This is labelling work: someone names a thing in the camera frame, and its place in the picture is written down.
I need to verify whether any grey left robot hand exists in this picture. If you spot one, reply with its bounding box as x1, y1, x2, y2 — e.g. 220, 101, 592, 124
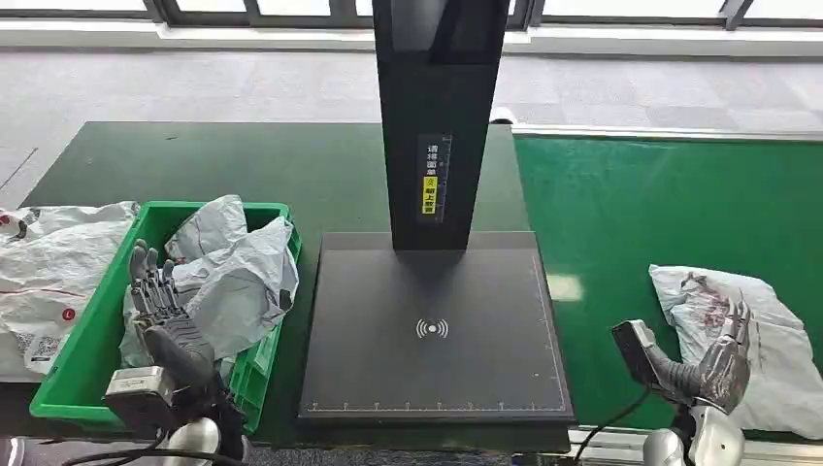
128, 239, 217, 388

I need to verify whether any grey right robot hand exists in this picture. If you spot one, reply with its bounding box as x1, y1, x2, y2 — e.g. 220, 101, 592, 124
645, 298, 753, 416

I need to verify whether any white plastic parcel bag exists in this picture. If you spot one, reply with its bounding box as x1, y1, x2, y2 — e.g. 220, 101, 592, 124
647, 263, 823, 441
118, 194, 301, 382

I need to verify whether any green plastic crate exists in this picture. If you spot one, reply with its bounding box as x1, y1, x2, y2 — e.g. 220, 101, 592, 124
28, 200, 304, 436

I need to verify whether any white parcel bag barcode label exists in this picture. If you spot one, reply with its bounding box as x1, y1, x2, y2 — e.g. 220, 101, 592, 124
0, 201, 142, 382

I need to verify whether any green conveyor belt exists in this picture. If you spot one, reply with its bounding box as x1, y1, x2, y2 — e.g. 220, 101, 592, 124
513, 135, 823, 445

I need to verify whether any black scanner stand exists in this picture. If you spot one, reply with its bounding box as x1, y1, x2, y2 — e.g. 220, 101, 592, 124
298, 0, 576, 426

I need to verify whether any yellow black warning label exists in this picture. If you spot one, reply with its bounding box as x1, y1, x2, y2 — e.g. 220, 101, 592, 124
416, 133, 453, 225

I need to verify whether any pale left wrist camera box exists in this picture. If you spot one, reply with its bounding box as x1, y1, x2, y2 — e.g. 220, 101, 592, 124
102, 366, 179, 440

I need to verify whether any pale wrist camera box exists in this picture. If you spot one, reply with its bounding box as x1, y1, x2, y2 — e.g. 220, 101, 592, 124
611, 319, 658, 387
102, 366, 179, 440

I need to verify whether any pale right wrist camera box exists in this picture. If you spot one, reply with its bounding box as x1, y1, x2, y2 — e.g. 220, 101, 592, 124
611, 319, 658, 387

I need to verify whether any silver conveyor frame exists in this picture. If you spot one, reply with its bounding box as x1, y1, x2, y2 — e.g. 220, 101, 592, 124
510, 123, 823, 466

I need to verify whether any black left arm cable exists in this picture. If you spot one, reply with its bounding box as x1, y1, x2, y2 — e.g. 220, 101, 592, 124
60, 437, 246, 466

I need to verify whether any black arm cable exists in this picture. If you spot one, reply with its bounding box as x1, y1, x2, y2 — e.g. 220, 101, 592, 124
60, 437, 246, 466
572, 384, 652, 464

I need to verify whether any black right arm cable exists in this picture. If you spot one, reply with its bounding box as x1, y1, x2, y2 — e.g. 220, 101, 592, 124
572, 384, 652, 464

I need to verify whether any dark window frame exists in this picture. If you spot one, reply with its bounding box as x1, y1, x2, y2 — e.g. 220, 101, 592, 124
0, 0, 823, 30

